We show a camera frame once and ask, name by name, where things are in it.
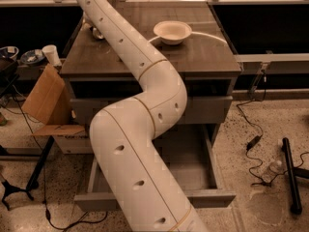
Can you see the blue bowl near cup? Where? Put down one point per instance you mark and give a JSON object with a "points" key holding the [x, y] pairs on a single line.
{"points": [[32, 57]]}

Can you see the black stand leg left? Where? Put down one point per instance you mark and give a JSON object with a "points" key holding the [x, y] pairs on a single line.
{"points": [[33, 181]]}

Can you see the brown cardboard box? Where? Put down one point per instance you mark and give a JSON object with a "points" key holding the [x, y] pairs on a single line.
{"points": [[49, 103]]}

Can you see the black stand leg right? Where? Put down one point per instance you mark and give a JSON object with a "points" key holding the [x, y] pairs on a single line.
{"points": [[293, 173]]}

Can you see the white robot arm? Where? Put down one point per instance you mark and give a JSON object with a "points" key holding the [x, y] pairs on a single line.
{"points": [[122, 133]]}

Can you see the grey drawer cabinet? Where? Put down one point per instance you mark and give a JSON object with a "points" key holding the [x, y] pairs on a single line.
{"points": [[206, 63]]}

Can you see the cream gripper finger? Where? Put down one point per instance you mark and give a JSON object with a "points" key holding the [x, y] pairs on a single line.
{"points": [[87, 20]]}

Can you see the black stand leg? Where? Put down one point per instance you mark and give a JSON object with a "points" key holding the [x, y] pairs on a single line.
{"points": [[293, 173], [33, 181]]}

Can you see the closed grey top drawer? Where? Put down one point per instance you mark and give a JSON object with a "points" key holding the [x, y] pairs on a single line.
{"points": [[199, 110]]}

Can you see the white paper cup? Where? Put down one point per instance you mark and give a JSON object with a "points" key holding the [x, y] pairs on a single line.
{"points": [[51, 54]]}

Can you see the white paper bowl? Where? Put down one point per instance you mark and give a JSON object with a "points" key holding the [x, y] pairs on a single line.
{"points": [[172, 32]]}

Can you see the black tripod foot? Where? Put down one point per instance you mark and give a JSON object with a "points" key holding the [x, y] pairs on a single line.
{"points": [[9, 189]]}

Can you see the clear plastic water bottle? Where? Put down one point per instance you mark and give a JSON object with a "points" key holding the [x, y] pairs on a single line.
{"points": [[272, 170]]}

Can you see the open grey middle drawer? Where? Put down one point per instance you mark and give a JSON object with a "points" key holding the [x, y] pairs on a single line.
{"points": [[187, 152]]}

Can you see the blue pepsi can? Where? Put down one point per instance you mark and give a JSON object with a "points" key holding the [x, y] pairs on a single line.
{"points": [[97, 34]]}

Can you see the blue bowl far left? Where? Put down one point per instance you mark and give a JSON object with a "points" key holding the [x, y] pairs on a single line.
{"points": [[9, 52]]}

